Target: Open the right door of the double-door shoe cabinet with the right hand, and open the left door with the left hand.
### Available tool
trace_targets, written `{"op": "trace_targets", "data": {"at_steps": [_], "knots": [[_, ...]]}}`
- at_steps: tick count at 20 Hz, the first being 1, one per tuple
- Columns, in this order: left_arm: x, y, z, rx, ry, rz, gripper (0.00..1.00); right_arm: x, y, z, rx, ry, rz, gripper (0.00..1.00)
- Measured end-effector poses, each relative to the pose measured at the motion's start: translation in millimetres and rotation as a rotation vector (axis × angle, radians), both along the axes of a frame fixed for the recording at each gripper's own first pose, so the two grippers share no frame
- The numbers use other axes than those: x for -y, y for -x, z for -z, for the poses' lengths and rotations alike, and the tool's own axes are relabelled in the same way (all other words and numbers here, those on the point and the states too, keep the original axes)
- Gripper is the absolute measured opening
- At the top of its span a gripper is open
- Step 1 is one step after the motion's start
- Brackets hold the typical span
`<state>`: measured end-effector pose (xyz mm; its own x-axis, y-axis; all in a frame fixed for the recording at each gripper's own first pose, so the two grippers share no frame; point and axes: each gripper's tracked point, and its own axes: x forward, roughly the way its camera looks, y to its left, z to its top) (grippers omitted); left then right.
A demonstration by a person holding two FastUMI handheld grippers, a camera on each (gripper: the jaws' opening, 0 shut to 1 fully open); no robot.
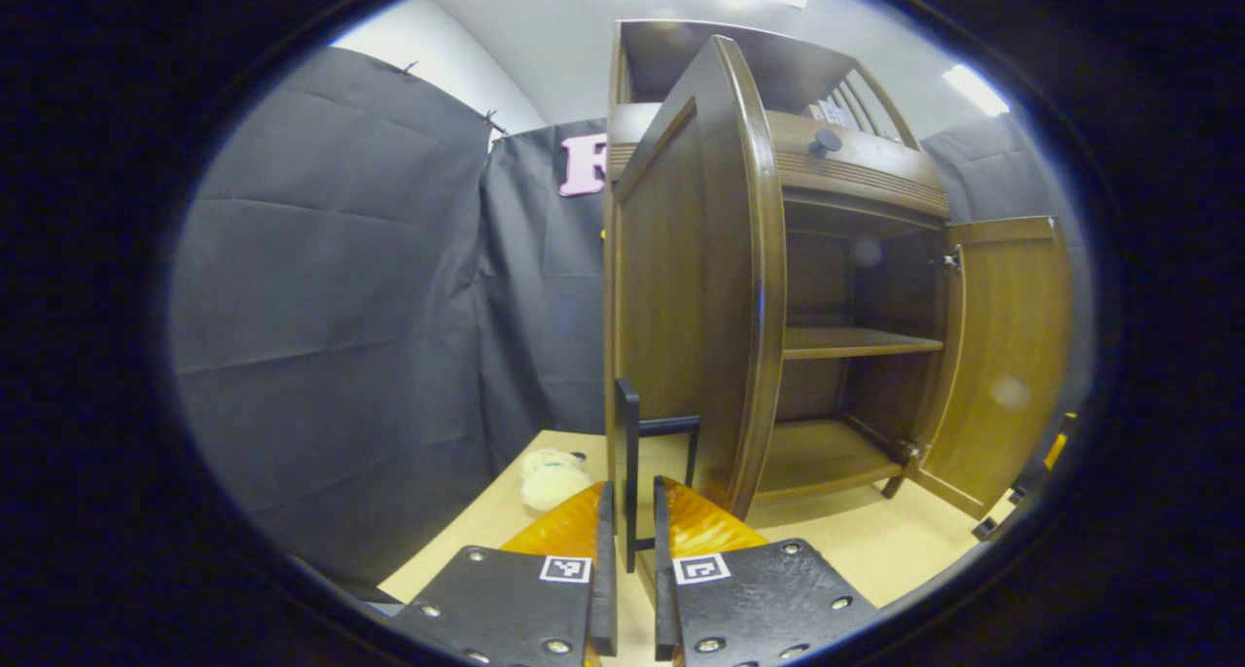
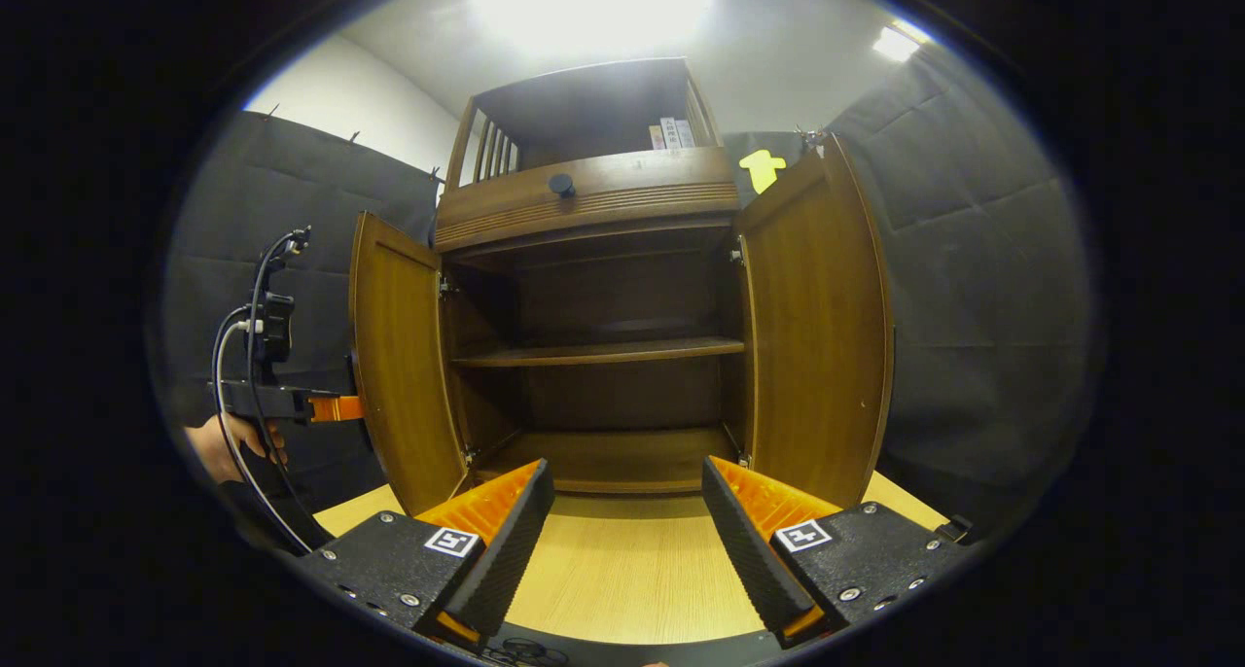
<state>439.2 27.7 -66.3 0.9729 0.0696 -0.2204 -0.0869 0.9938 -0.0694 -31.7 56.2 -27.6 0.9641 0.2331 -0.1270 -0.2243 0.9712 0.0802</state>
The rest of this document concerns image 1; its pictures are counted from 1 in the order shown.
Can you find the cream plush toy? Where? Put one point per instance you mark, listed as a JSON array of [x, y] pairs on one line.
[[554, 487]]

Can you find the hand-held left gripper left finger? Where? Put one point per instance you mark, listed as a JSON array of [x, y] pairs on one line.
[[605, 589]]

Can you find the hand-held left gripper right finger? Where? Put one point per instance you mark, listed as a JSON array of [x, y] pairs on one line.
[[664, 589]]

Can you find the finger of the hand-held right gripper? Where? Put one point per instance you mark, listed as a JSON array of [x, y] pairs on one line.
[[1055, 448]]

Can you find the row of white books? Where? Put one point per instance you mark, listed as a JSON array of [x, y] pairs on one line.
[[834, 113]]

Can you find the wooden cabinet door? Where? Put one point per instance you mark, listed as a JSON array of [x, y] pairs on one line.
[[681, 307], [1012, 336]]

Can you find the black round drawer knob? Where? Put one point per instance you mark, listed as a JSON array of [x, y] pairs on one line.
[[825, 143]]

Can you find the wooden inner cabinet shelf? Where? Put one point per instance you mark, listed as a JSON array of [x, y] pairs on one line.
[[856, 341]]

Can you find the black backdrop cloth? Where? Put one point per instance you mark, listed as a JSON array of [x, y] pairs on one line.
[[331, 307]]

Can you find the wooden double-door shoe cabinet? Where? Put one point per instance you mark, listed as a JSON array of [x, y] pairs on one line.
[[856, 176]]

